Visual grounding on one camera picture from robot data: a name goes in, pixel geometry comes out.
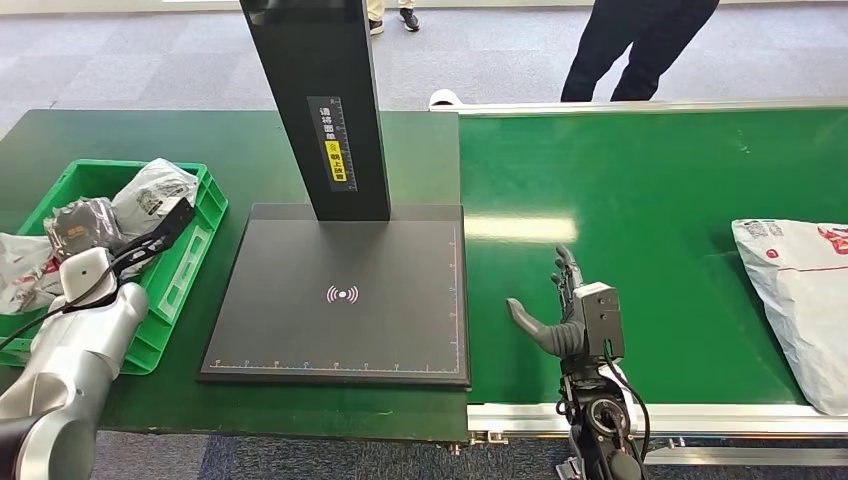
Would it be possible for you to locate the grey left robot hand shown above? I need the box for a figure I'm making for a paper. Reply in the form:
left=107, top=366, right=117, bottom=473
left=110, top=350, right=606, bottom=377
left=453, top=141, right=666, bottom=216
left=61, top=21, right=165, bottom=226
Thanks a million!
left=43, top=197, right=127, bottom=261

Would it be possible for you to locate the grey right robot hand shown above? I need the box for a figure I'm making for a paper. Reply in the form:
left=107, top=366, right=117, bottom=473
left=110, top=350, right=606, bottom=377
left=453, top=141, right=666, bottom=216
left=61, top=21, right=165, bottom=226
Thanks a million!
left=506, top=245, right=588, bottom=360

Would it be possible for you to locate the grey poly mailer package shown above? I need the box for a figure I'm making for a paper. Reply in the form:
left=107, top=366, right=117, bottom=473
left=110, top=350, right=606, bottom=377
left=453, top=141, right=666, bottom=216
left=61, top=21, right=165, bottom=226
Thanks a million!
left=731, top=218, right=848, bottom=417
left=0, top=157, right=201, bottom=317

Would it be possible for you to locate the green conveyor belt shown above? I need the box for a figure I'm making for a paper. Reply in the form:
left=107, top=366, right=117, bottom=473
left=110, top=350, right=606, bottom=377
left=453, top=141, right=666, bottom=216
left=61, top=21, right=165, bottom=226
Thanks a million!
left=458, top=107, right=848, bottom=407

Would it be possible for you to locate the flat grey poly mailer package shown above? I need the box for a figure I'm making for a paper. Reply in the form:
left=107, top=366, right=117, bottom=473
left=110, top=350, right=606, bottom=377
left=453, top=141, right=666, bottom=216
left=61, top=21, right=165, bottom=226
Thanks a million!
left=731, top=218, right=848, bottom=417

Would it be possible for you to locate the white conveyor roller end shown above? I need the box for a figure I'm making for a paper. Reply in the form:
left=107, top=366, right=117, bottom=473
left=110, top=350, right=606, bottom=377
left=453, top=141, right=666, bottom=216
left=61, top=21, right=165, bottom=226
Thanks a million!
left=429, top=87, right=465, bottom=111

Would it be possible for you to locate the green plastic crate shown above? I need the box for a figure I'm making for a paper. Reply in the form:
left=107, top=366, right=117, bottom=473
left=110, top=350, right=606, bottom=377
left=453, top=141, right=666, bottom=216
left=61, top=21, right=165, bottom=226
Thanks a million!
left=0, top=158, right=230, bottom=376

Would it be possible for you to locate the dark green table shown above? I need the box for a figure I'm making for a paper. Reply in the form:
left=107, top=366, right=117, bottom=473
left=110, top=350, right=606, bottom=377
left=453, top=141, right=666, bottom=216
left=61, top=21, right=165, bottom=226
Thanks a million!
left=0, top=109, right=470, bottom=445

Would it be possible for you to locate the yellow and black column sticker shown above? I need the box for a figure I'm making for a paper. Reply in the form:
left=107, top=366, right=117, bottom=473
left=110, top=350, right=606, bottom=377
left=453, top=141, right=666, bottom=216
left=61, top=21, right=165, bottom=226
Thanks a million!
left=306, top=96, right=359, bottom=193

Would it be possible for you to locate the black scanner column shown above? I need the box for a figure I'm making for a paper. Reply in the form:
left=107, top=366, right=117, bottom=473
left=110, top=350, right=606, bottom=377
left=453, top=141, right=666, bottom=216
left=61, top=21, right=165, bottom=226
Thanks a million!
left=239, top=0, right=392, bottom=223

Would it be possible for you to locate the person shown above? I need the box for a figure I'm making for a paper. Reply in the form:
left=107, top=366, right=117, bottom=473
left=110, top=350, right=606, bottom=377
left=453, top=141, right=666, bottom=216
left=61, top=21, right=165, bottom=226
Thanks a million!
left=559, top=0, right=721, bottom=104
left=366, top=0, right=422, bottom=36

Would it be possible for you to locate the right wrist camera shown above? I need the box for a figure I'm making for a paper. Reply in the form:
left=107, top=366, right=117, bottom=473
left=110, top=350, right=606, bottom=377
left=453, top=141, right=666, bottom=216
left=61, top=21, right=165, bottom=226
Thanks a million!
left=572, top=282, right=626, bottom=360

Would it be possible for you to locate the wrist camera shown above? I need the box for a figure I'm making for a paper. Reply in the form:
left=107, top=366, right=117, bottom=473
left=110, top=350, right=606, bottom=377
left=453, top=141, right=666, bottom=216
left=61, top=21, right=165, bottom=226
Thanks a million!
left=572, top=282, right=626, bottom=360
left=109, top=197, right=197, bottom=270

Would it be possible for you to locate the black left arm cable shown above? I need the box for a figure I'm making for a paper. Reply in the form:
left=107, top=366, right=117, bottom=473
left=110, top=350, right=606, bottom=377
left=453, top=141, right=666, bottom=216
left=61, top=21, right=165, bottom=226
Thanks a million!
left=0, top=237, right=168, bottom=352

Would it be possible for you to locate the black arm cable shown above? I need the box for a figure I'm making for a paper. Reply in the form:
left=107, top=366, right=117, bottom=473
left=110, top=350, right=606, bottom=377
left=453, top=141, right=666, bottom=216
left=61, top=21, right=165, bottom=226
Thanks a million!
left=0, top=237, right=168, bottom=352
left=601, top=344, right=653, bottom=462

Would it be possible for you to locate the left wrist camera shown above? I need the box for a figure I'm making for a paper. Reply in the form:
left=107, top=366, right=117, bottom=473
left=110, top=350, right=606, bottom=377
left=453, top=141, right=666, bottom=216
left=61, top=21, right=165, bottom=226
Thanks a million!
left=109, top=197, right=197, bottom=270

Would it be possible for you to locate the aluminium conveyor frame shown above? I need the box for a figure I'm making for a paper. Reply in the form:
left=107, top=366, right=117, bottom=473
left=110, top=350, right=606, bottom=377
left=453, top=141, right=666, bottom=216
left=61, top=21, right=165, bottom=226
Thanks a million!
left=429, top=89, right=848, bottom=480

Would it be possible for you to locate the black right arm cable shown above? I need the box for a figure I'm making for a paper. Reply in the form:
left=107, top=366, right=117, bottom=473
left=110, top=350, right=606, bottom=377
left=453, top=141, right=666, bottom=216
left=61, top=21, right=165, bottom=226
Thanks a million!
left=601, top=344, right=653, bottom=462

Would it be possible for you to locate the black scanner base plate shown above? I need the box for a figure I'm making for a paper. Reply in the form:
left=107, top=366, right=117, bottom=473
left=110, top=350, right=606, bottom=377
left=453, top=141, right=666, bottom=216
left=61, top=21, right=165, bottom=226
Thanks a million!
left=196, top=202, right=472, bottom=389

